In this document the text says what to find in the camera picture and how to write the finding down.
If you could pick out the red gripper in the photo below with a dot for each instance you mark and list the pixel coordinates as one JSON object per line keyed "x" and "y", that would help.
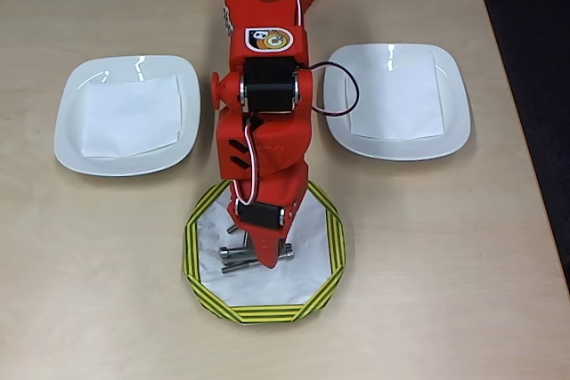
{"x": 260, "y": 213}

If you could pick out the red robot arm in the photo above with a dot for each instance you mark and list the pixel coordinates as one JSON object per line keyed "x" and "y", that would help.
{"x": 267, "y": 10}

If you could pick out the yellow green striped plate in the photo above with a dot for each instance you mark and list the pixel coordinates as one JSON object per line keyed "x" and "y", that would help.
{"x": 191, "y": 246}

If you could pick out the white paper napkin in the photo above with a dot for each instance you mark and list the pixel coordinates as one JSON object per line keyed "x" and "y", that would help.
{"x": 401, "y": 99}
{"x": 129, "y": 117}

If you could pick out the white square plate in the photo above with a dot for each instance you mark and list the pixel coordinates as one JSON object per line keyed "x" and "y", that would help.
{"x": 67, "y": 131}
{"x": 458, "y": 131}

